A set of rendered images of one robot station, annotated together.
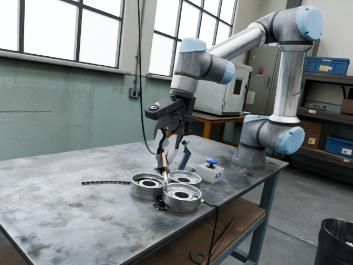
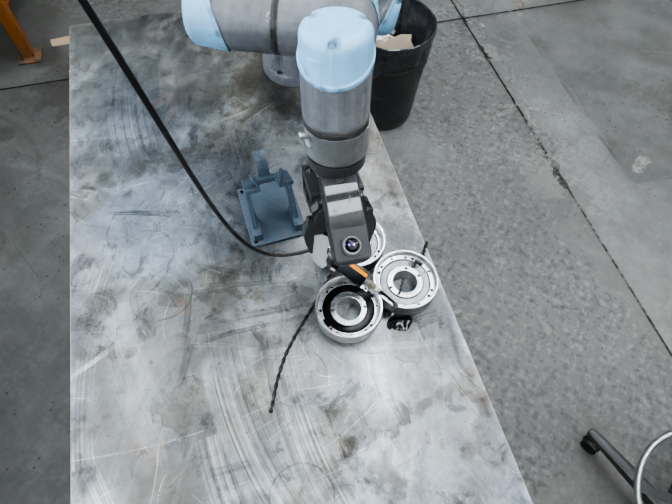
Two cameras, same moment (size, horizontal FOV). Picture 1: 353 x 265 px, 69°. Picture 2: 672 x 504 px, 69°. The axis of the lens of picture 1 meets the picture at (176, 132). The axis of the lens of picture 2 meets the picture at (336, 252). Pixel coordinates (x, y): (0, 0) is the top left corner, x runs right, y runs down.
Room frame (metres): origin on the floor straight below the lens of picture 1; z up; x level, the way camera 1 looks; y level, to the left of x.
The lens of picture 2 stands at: (0.53, 0.32, 1.54)
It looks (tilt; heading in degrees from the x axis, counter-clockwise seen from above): 60 degrees down; 306
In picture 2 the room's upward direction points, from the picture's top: 3 degrees clockwise
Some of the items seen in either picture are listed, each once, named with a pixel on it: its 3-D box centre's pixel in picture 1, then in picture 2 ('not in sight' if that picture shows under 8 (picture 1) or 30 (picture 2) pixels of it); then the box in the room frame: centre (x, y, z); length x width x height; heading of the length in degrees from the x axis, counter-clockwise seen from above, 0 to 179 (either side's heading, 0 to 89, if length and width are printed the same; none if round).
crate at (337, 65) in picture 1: (326, 67); not in sight; (3.82, -1.98, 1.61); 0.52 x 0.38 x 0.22; 56
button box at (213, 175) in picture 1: (210, 172); not in sight; (0.88, -0.14, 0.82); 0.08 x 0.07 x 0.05; 143
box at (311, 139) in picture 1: (308, 133); not in sight; (3.81, -1.95, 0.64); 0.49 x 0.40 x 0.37; 58
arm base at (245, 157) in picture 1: (250, 153); (296, 44); (1.14, -0.35, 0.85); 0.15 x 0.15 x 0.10
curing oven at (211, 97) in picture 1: (219, 88); not in sight; (3.30, -0.46, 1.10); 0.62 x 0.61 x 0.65; 143
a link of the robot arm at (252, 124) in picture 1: (257, 129); not in sight; (1.13, -0.35, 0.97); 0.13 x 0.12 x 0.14; 31
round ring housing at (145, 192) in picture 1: (148, 186); (348, 310); (0.69, 0.06, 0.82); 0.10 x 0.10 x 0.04
